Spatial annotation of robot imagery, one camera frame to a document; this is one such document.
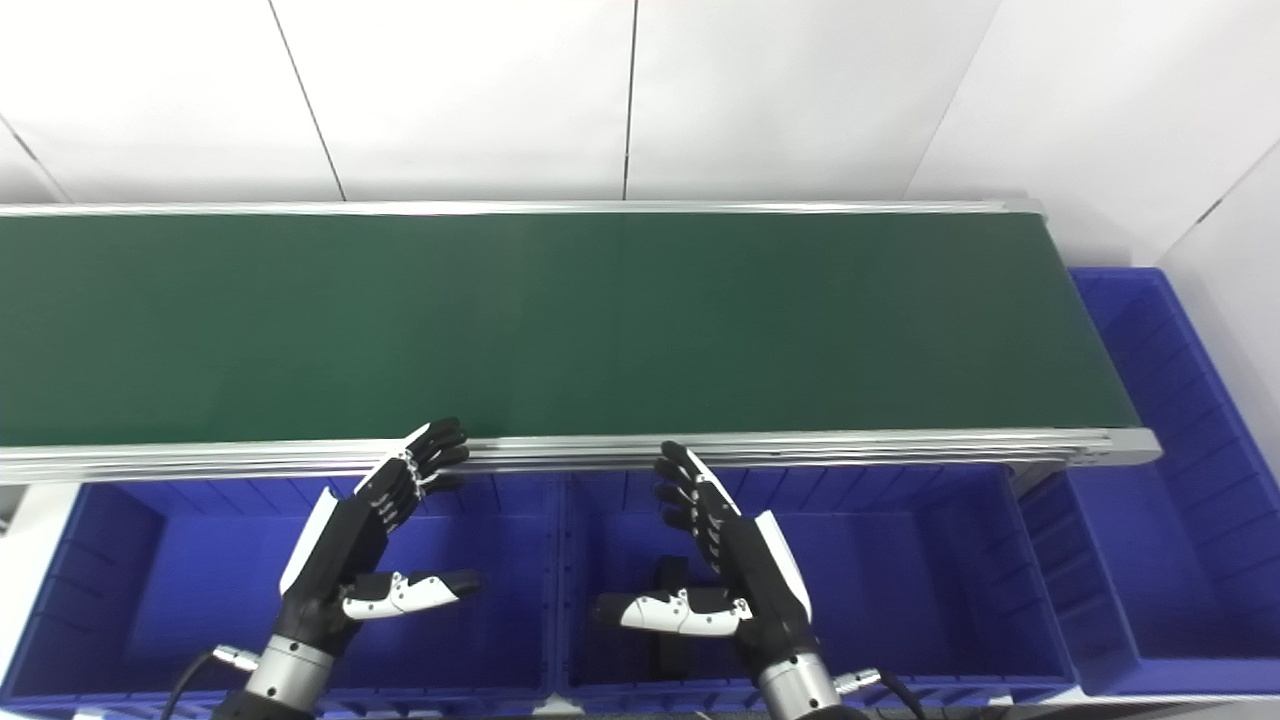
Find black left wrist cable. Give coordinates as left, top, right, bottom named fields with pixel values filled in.
left=160, top=645, right=264, bottom=720

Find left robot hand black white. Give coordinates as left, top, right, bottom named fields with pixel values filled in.
left=275, top=418, right=483, bottom=657

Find green conveyor belt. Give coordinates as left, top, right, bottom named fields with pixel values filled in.
left=0, top=212, right=1141, bottom=448
left=0, top=198, right=1163, bottom=487

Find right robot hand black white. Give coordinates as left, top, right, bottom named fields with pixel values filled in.
left=593, top=441, right=816, bottom=681

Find black cylinder block part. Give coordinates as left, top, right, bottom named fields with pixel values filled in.
left=652, top=556, right=692, bottom=683

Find aluminium conveyor support leg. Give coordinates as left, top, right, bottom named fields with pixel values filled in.
left=1008, top=462, right=1073, bottom=497

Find blue plastic bin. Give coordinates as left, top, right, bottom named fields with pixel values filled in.
left=0, top=475, right=561, bottom=717
left=1015, top=267, right=1280, bottom=699
left=550, top=465, right=1083, bottom=714

